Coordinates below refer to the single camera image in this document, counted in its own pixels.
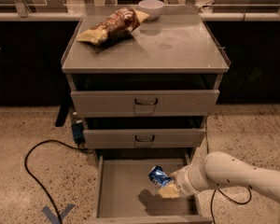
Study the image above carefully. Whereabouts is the top grey drawer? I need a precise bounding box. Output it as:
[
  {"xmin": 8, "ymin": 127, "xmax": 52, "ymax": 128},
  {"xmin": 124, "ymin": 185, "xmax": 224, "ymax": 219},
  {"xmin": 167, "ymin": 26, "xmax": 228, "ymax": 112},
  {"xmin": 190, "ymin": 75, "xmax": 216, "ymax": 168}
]
[{"xmin": 71, "ymin": 90, "xmax": 219, "ymax": 118}]

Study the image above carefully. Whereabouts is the brown yellow chip bag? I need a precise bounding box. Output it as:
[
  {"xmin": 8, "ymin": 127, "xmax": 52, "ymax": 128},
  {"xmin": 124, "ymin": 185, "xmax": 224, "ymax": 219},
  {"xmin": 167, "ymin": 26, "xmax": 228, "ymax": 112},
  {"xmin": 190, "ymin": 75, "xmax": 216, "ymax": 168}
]
[{"xmin": 77, "ymin": 7, "xmax": 149, "ymax": 46}]

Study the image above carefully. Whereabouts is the blue pepsi can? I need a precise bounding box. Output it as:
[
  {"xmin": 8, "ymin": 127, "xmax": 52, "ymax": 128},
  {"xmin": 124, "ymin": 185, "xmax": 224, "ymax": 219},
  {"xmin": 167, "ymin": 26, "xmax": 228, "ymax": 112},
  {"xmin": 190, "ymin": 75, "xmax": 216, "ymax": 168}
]
[{"xmin": 148, "ymin": 165, "xmax": 173, "ymax": 188}]

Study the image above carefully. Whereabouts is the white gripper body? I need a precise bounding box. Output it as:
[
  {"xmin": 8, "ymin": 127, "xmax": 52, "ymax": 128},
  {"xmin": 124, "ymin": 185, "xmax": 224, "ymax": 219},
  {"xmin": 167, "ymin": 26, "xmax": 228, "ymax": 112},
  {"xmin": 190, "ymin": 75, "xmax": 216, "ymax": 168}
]
[{"xmin": 175, "ymin": 163, "xmax": 207, "ymax": 196}]

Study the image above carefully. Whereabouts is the middle grey drawer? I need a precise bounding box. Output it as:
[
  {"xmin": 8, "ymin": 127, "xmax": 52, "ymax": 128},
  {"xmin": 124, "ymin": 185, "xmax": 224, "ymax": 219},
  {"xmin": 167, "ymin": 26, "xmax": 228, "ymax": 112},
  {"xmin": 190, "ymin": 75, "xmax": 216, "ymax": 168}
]
[{"xmin": 83, "ymin": 129, "xmax": 205, "ymax": 149}]

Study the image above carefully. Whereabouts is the dark counter with ledge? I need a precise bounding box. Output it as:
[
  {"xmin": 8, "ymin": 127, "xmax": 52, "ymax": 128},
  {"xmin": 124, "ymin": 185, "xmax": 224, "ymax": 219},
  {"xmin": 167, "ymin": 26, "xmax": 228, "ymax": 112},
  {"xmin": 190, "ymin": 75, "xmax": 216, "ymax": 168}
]
[{"xmin": 0, "ymin": 6, "xmax": 280, "ymax": 105}]

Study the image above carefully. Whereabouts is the white bowl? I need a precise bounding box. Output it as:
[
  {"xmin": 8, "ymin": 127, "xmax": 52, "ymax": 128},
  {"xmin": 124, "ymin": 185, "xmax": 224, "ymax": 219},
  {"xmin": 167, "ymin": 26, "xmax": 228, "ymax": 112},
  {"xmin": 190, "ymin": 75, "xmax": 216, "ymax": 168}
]
[{"xmin": 138, "ymin": 0, "xmax": 164, "ymax": 21}]

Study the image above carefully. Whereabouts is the black cable right floor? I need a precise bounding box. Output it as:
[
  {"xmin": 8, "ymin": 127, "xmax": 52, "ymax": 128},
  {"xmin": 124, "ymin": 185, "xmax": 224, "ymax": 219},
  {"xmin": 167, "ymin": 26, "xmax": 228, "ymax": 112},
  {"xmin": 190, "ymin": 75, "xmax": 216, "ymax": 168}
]
[{"xmin": 204, "ymin": 131, "xmax": 253, "ymax": 224}]

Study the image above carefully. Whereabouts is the grey drawer cabinet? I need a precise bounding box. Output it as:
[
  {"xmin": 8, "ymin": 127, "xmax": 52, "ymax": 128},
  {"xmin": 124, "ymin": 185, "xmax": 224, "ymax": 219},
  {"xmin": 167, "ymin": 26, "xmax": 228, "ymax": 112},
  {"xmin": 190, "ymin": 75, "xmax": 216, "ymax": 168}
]
[{"xmin": 63, "ymin": 6, "xmax": 229, "ymax": 224}]

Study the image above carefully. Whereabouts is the blue power box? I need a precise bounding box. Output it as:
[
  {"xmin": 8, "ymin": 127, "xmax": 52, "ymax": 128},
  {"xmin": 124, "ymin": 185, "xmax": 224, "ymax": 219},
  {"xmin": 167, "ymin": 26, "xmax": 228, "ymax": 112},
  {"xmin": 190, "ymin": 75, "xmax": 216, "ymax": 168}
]
[{"xmin": 71, "ymin": 122, "xmax": 85, "ymax": 145}]

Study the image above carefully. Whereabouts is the black cable floor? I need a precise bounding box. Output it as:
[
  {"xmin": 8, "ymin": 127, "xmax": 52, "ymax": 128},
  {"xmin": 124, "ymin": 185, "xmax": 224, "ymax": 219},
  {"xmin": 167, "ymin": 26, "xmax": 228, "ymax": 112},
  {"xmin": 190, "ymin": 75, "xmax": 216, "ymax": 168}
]
[
  {"xmin": 204, "ymin": 131, "xmax": 253, "ymax": 224},
  {"xmin": 23, "ymin": 139, "xmax": 93, "ymax": 224}
]

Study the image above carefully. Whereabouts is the bottom grey open drawer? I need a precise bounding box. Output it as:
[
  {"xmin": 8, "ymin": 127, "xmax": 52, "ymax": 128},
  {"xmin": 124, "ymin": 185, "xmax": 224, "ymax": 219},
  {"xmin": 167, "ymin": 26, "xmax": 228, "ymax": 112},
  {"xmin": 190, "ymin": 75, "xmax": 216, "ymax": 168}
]
[{"xmin": 85, "ymin": 152, "xmax": 212, "ymax": 224}]

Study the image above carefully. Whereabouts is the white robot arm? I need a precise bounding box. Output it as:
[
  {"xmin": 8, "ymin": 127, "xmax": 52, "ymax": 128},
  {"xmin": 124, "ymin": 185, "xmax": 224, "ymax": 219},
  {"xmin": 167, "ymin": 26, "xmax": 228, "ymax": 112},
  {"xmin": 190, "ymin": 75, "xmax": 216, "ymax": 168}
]
[{"xmin": 158, "ymin": 151, "xmax": 280, "ymax": 203}]

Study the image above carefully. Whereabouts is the blue tape cross mark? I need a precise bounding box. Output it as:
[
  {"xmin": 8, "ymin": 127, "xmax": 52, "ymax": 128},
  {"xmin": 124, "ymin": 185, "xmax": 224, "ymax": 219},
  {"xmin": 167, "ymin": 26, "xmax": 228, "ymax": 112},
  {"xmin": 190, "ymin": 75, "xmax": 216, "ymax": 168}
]
[{"xmin": 41, "ymin": 203, "xmax": 77, "ymax": 224}]

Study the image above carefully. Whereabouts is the black cable left floor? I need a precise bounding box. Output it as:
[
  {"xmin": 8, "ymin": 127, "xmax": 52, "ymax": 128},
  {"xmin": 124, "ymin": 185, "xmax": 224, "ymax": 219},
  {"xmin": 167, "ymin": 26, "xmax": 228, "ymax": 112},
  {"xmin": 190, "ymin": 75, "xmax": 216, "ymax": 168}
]
[{"xmin": 23, "ymin": 139, "xmax": 93, "ymax": 224}]

